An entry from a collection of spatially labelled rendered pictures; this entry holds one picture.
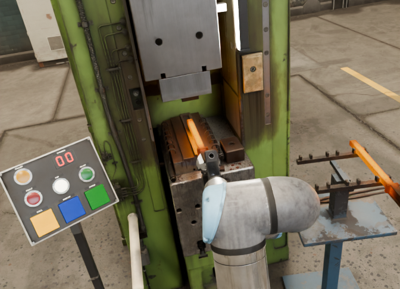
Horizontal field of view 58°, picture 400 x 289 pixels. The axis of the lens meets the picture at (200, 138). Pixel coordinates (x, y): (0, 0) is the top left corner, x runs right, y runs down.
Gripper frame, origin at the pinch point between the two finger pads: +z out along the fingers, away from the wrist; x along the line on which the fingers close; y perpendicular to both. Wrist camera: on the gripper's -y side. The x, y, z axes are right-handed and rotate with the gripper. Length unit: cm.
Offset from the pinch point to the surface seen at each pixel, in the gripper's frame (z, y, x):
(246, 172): 1.2, 15.4, 18.2
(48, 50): 540, 84, -169
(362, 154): -8, 11, 67
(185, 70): 7.7, -33.7, -2.1
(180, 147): 17.4, 5.9, -8.0
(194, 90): 7.6, -24.6, 0.6
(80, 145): 1.7, -13.4, -46.4
